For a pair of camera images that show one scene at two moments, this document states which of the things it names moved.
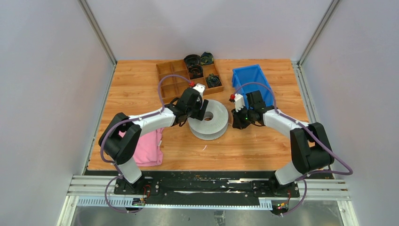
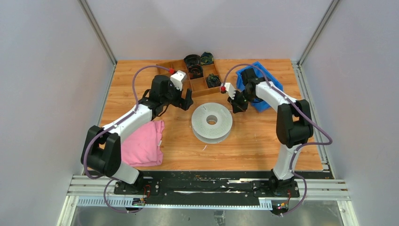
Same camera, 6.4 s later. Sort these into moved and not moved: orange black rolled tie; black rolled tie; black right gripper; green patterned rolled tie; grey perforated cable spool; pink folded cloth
Moved: grey perforated cable spool; black right gripper
Not moved: green patterned rolled tie; orange black rolled tie; black rolled tie; pink folded cloth
